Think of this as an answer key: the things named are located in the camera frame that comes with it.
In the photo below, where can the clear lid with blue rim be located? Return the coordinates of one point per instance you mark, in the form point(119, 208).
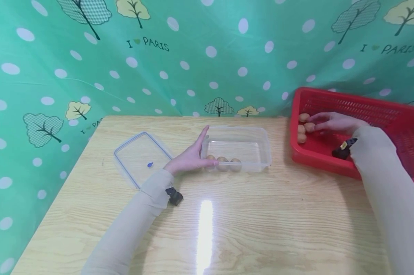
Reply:
point(142, 158)

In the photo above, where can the clear plastic container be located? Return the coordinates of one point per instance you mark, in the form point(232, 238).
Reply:
point(239, 151)

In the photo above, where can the black wrist band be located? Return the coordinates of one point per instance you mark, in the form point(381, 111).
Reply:
point(174, 196)
point(343, 149)

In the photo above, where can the person's right fingers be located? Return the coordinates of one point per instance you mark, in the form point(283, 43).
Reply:
point(318, 121)

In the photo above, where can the red plastic basket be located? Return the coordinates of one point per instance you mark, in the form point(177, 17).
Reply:
point(364, 130)

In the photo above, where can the person's left fingers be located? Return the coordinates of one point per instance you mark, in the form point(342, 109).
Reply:
point(201, 141)

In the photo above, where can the person's right forearm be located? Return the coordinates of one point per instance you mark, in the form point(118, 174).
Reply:
point(388, 191)

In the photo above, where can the person's left thumb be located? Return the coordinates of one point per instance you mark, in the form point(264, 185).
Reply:
point(208, 163)

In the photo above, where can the person's left hand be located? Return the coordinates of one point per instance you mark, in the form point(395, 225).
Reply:
point(189, 159)

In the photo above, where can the person's right hand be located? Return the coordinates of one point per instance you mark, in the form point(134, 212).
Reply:
point(337, 123)

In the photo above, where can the person's left forearm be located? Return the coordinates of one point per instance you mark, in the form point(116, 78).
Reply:
point(131, 225)

